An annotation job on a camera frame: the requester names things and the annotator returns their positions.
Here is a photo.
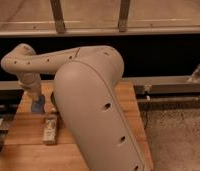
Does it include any right metal frame leg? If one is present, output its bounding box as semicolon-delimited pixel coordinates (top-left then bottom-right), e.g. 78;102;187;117
118;0;130;32

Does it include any corrugated grey hose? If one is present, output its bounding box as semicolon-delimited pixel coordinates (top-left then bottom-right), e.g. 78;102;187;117
191;60;200;80

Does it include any blue sponge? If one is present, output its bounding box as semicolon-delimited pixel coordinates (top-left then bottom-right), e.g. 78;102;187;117
31;95;45;114

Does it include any metal frame leg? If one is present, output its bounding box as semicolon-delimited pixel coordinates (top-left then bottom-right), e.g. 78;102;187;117
118;0;130;32
50;0;66;34

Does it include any white bottle with label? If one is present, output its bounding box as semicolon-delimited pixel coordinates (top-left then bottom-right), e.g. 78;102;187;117
43;108;58;145

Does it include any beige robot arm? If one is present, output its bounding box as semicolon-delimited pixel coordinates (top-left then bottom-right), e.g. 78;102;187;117
1;44;150;171

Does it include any left metal frame leg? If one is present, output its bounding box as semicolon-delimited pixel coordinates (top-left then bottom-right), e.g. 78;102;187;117
50;0;66;34

